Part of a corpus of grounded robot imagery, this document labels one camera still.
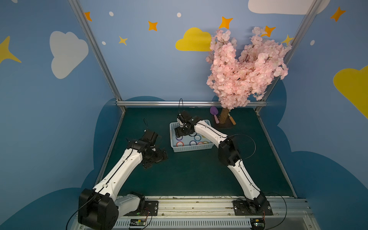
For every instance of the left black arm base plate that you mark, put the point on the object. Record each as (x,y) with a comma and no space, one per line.
(146,207)

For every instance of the left green circuit board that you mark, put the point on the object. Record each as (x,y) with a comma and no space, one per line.
(137,223)

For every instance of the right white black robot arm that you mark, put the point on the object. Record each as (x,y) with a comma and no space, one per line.
(228,155)

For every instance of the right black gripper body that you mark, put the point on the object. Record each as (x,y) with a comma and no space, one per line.
(181,131)

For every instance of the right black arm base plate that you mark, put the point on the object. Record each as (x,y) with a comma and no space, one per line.
(243,208)

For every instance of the blue tape roll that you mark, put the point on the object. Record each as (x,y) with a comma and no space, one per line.
(197,138)

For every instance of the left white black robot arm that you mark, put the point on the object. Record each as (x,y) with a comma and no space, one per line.
(100,207)

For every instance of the wooden handle toy tool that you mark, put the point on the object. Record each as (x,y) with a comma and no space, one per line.
(232,119)

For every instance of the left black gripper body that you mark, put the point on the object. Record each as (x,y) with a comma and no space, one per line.
(156,155)

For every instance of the dark tree base plate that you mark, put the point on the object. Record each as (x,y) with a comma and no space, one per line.
(228,124)

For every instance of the light blue plastic storage basket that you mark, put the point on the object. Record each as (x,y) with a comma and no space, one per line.
(186,140)

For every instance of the aluminium rail front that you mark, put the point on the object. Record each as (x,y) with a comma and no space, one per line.
(216,213)

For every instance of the purple pink toy shovel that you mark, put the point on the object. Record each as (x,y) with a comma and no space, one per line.
(214,111)

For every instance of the pink cherry blossom tree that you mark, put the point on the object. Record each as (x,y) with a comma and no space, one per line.
(235,78)

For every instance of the green circuit board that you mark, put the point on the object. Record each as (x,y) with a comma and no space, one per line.
(257,224)
(137,223)

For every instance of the right green circuit board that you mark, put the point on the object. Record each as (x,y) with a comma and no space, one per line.
(257,224)

